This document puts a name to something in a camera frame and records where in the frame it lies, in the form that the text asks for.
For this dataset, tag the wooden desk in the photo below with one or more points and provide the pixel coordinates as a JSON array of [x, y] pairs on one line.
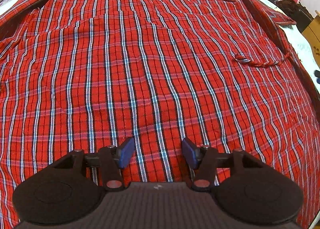
[[312, 34]]

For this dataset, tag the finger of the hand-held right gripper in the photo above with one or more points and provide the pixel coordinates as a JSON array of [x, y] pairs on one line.
[[317, 74]]

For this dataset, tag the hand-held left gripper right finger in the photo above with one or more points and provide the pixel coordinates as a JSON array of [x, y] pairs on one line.
[[190, 152]]

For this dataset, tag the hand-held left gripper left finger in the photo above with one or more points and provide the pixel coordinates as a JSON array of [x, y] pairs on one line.
[[126, 152]]

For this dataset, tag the red plaid shirt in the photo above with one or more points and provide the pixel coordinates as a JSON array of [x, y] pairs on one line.
[[150, 69]]

